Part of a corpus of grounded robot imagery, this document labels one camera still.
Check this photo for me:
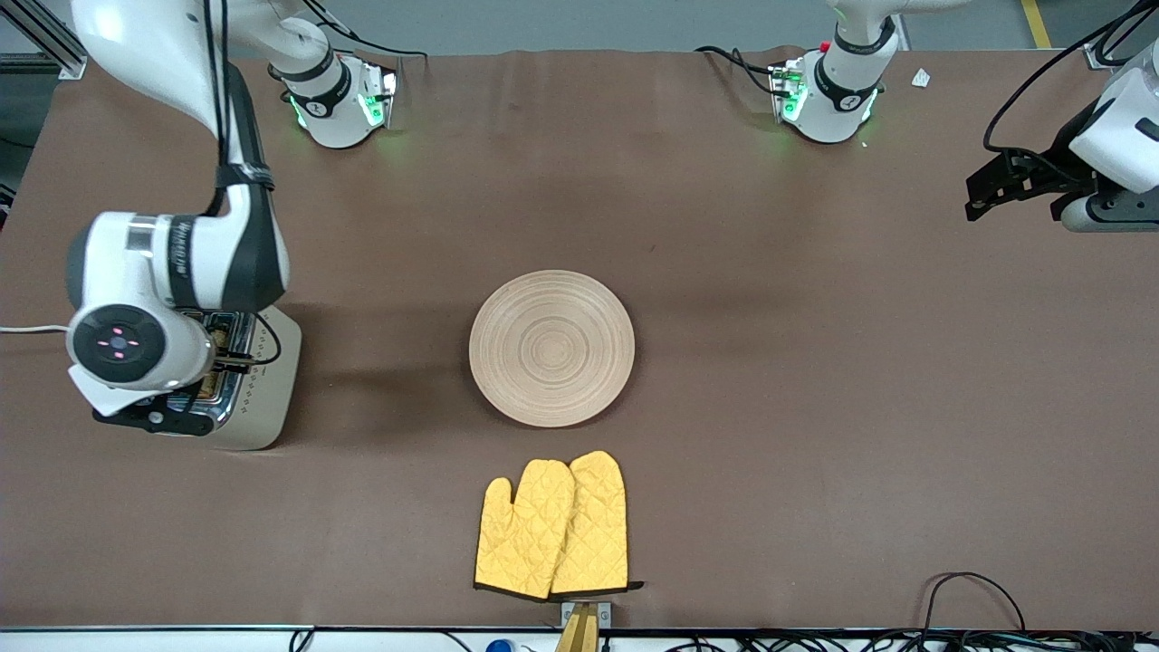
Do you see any yellow quilted oven mitt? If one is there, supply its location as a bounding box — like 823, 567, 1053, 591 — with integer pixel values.
548, 450, 646, 599
473, 459, 577, 601

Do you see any aluminium frame profile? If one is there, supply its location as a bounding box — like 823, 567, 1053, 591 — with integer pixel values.
0, 0, 123, 81
1082, 0, 1159, 70

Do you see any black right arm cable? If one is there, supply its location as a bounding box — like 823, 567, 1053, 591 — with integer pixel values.
204, 0, 283, 368

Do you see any black left base cable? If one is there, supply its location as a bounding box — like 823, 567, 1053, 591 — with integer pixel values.
695, 45, 781, 96

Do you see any black right base cable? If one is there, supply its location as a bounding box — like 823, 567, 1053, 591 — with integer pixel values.
308, 0, 428, 61

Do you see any wooden stick with metal bracket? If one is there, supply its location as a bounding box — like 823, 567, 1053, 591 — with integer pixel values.
554, 602, 613, 652

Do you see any white table edge rail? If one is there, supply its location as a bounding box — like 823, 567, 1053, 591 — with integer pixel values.
0, 627, 562, 652

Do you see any black cable bundle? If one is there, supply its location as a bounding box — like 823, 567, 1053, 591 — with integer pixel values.
670, 631, 1159, 652

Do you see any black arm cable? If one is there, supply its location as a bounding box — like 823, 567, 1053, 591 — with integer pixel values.
984, 0, 1159, 151
204, 0, 283, 368

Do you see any beige chrome two-slot toaster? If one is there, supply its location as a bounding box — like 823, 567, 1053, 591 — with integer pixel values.
172, 306, 302, 452

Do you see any black base cable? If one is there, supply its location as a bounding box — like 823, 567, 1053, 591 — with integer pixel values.
695, 45, 781, 96
308, 0, 428, 61

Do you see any brown table cover sheet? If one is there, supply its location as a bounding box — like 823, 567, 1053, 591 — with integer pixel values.
0, 45, 1159, 632

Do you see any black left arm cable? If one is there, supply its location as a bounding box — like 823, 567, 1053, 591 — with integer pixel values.
984, 0, 1159, 151

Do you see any black looped cable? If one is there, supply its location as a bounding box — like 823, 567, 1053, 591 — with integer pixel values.
922, 571, 1029, 635

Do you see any round wooden plate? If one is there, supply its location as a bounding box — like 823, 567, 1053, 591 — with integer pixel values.
469, 270, 636, 428

